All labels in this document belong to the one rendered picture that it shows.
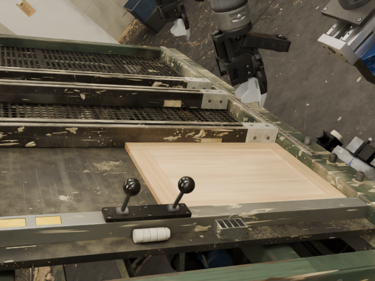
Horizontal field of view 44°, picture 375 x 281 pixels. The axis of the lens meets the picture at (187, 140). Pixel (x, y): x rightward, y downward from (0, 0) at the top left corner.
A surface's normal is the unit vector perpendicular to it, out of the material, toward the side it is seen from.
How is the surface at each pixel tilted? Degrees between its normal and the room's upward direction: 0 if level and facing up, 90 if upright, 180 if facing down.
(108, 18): 90
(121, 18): 90
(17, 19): 90
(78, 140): 90
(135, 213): 56
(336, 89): 0
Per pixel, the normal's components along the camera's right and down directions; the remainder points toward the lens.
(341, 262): 0.15, -0.92
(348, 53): 0.33, 0.42
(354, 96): -0.68, -0.52
